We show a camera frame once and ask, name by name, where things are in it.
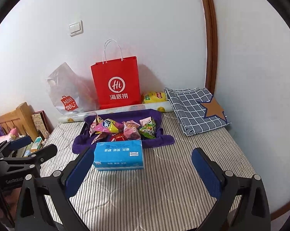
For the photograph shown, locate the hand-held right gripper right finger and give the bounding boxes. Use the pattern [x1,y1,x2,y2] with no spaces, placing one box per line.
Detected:
[191,147,271,231]

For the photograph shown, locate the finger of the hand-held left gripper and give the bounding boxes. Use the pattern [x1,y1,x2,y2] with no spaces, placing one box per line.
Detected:
[0,135,32,158]
[1,144,58,171]

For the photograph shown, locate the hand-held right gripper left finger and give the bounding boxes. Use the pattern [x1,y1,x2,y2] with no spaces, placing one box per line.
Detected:
[15,147,95,231]

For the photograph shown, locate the small pink white snack packet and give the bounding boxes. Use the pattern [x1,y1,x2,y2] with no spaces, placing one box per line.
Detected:
[90,115,104,137]

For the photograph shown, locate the dark red snack packet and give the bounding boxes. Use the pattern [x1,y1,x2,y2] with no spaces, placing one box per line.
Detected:
[110,133,126,142]

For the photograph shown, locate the magenta snack packet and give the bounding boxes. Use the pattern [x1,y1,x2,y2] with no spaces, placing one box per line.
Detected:
[94,119,125,135]

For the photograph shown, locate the pink translucent snack packet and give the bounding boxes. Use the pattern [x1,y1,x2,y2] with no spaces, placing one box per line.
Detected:
[123,121,141,140]

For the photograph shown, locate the green snack packet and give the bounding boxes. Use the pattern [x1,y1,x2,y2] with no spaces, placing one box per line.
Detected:
[138,118,157,139]

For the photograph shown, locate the pink plush toy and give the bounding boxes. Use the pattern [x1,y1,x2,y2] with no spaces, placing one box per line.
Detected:
[0,121,18,147]

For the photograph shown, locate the wooden headboard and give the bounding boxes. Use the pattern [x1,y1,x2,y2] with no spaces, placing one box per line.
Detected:
[0,102,40,142]

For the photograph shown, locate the brown patterned card box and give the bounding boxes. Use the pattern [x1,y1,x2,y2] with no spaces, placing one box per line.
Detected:
[31,111,51,140]

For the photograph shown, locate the blue tissue pack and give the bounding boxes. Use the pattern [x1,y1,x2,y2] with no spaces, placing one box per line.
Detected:
[93,140,145,172]

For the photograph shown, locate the fruit print paper roll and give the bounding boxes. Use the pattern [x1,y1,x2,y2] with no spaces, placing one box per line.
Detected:
[58,101,174,124]

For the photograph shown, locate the striped grey quilt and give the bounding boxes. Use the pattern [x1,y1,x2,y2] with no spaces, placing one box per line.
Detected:
[39,112,258,231]

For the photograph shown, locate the purple towel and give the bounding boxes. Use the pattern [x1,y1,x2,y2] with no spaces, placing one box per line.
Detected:
[71,109,176,154]

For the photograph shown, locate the checked cloth with star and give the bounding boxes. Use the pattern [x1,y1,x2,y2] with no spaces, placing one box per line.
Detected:
[164,87,232,136]

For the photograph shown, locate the white plastic shopping bag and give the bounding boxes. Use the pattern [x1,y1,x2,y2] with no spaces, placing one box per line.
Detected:
[46,62,101,116]

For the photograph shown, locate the yellow chip bag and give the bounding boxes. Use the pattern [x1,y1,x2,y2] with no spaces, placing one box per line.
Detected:
[141,91,167,104]

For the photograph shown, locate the red paper bag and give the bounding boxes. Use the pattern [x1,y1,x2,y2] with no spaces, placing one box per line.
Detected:
[91,39,140,110]

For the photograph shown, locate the white light switch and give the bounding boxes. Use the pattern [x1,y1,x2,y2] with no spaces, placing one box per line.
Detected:
[68,20,83,37]

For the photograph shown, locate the brown wooden door frame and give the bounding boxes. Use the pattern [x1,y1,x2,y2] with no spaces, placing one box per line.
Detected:
[198,0,219,93]

